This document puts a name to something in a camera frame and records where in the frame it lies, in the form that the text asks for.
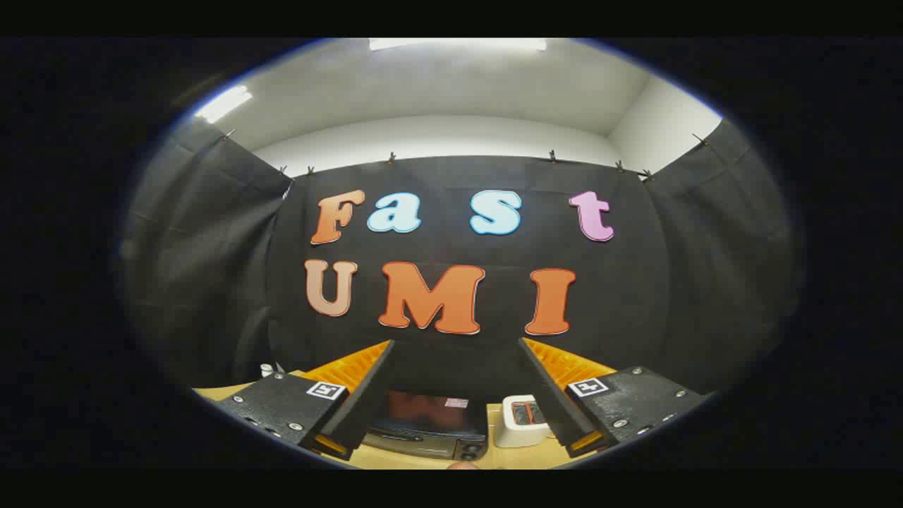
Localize black backdrop cloth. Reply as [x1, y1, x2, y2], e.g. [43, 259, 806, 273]
[121, 116, 794, 406]

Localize black toaster oven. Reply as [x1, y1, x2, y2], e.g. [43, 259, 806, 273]
[361, 390, 489, 461]

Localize white pop-up toaster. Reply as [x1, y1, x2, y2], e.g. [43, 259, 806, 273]
[494, 395, 554, 448]

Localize ceiling light panel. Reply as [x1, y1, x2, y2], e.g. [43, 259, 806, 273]
[368, 38, 547, 52]
[195, 85, 253, 124]

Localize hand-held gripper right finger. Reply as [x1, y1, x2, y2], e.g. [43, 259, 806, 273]
[517, 337, 710, 458]

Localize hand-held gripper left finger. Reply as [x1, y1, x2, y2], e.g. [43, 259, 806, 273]
[215, 340, 396, 461]

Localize row of backdrop clips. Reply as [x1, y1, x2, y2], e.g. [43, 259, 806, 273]
[224, 129, 708, 181]

